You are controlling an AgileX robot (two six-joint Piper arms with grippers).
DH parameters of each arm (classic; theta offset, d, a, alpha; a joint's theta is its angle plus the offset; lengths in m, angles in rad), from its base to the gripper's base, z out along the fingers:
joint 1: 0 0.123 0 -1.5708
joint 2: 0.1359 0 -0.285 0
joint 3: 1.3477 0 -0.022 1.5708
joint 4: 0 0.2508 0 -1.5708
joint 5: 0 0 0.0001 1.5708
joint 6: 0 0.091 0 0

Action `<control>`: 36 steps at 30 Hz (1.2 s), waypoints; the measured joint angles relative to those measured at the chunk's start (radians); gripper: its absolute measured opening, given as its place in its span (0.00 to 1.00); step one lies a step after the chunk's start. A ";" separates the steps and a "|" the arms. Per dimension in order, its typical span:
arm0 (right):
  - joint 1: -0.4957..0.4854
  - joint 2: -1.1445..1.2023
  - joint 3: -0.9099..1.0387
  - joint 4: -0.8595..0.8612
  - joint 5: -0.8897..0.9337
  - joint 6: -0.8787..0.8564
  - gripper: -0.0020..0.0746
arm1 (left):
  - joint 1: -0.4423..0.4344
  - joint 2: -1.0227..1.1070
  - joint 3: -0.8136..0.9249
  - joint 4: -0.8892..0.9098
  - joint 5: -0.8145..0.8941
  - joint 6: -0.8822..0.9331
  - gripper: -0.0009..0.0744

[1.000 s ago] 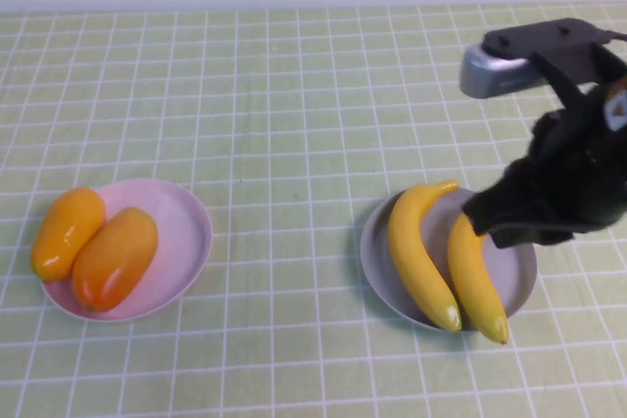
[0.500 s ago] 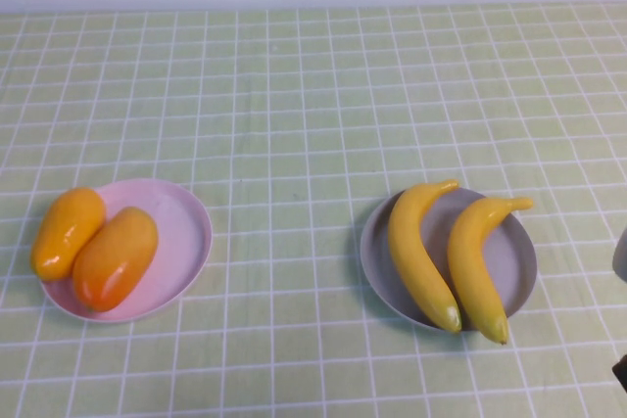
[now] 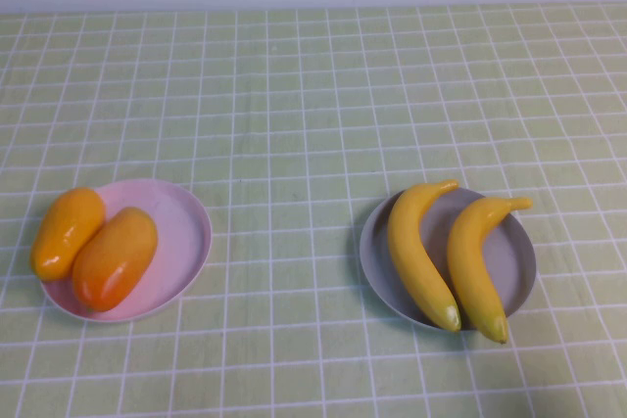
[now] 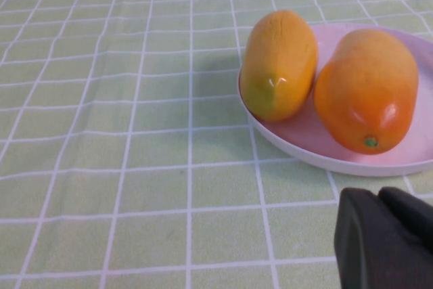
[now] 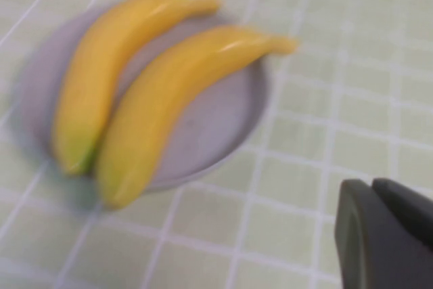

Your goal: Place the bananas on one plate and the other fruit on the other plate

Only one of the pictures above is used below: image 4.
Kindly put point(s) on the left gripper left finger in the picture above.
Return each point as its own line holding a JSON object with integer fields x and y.
{"x": 365, "y": 241}

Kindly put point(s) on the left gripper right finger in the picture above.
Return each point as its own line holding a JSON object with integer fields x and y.
{"x": 409, "y": 214}

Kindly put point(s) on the orange-red plastic mango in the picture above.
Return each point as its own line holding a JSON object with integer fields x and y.
{"x": 367, "y": 92}

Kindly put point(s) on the yellow plastic mango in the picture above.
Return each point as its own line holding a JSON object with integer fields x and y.
{"x": 279, "y": 65}

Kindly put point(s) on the pink round plate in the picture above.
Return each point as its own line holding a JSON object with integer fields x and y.
{"x": 304, "y": 135}

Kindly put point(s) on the green checkered tablecloth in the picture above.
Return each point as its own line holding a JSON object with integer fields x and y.
{"x": 118, "y": 116}

